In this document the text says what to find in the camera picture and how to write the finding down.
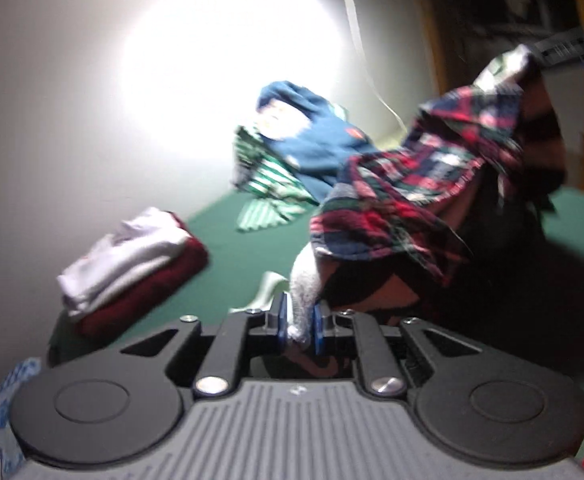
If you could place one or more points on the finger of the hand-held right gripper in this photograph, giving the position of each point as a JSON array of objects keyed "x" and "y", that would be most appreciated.
[{"x": 562, "y": 47}]

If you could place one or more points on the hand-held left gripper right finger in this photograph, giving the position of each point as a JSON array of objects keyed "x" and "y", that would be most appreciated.
[{"x": 319, "y": 327}]

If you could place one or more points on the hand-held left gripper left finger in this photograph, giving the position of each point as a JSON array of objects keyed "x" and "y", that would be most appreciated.
[{"x": 282, "y": 320}]

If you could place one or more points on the red plaid shirt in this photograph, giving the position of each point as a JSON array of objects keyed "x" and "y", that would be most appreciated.
[{"x": 422, "y": 170}]

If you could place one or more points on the dark red folded sweater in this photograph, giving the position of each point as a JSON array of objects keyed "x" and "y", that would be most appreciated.
[{"x": 171, "y": 280}]

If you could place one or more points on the green white thin-striped shirt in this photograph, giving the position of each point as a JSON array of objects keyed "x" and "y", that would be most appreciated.
[{"x": 267, "y": 185}]

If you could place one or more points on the white folded garment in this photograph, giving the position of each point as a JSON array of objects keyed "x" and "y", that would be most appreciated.
[{"x": 121, "y": 260}]

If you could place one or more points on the blue knit bear sweater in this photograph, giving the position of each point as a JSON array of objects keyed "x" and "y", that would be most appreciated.
[{"x": 322, "y": 150}]

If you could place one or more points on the blue patterned cloth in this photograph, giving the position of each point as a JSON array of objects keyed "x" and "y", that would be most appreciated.
[{"x": 1, "y": 410}]

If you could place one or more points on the wooden door frame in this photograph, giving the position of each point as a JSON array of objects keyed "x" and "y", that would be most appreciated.
[{"x": 432, "y": 35}]

